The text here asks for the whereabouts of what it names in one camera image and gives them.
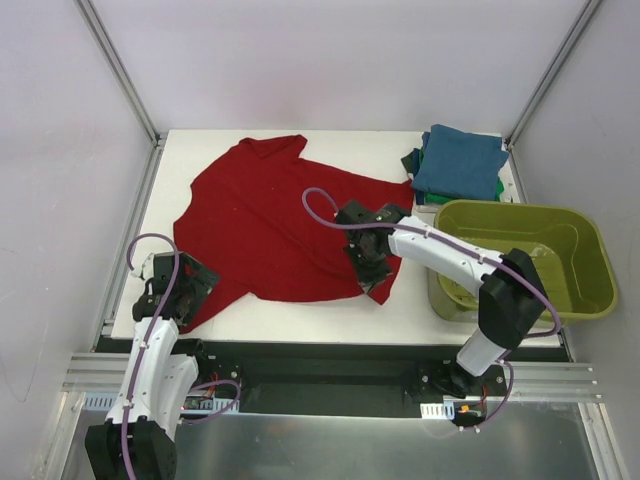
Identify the olive green plastic basket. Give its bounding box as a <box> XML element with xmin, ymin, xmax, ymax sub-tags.
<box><xmin>433</xmin><ymin>200</ymin><xmax>618</xmax><ymax>326</ymax></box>

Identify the aluminium frame post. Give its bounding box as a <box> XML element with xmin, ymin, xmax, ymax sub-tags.
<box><xmin>73</xmin><ymin>0</ymin><xmax>162</xmax><ymax>146</ymax></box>
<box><xmin>506</xmin><ymin>0</ymin><xmax>604</xmax><ymax>151</ymax></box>

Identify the right white cable duct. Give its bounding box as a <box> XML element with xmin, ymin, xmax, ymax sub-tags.
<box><xmin>420</xmin><ymin>400</ymin><xmax>455</xmax><ymax>421</ymax></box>

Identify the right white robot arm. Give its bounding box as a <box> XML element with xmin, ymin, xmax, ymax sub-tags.
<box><xmin>331</xmin><ymin>201</ymin><xmax>551</xmax><ymax>395</ymax></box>

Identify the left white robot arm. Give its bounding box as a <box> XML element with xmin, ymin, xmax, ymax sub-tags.
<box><xmin>85</xmin><ymin>252</ymin><xmax>219</xmax><ymax>479</ymax></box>

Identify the folded dark green t shirt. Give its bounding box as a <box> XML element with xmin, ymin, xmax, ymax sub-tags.
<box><xmin>401</xmin><ymin>148</ymin><xmax>423</xmax><ymax>178</ymax></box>

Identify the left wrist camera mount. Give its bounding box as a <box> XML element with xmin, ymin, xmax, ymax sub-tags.
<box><xmin>130</xmin><ymin>253</ymin><xmax>155</xmax><ymax>281</ymax></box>

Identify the folded blue t shirt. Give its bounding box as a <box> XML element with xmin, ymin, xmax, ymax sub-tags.
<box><xmin>410</xmin><ymin>124</ymin><xmax>508</xmax><ymax>201</ymax></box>

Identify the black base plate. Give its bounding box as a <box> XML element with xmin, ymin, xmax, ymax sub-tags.
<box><xmin>94</xmin><ymin>337</ymin><xmax>571</xmax><ymax>416</ymax></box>

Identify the left white cable duct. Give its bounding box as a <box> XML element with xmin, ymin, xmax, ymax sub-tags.
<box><xmin>83</xmin><ymin>392</ymin><xmax>239</xmax><ymax>417</ymax></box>

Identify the left aluminium frame post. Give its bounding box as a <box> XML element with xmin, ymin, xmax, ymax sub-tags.
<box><xmin>73</xmin><ymin>0</ymin><xmax>162</xmax><ymax>146</ymax></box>

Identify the white cable duct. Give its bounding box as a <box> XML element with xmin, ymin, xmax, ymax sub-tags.
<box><xmin>420</xmin><ymin>400</ymin><xmax>455</xmax><ymax>421</ymax></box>
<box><xmin>83</xmin><ymin>392</ymin><xmax>239</xmax><ymax>417</ymax></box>

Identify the right aluminium frame post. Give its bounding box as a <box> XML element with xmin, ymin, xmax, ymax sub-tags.
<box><xmin>506</xmin><ymin>0</ymin><xmax>604</xmax><ymax>151</ymax></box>

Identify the red t shirt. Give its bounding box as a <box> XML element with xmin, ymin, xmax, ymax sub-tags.
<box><xmin>173</xmin><ymin>135</ymin><xmax>413</xmax><ymax>333</ymax></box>

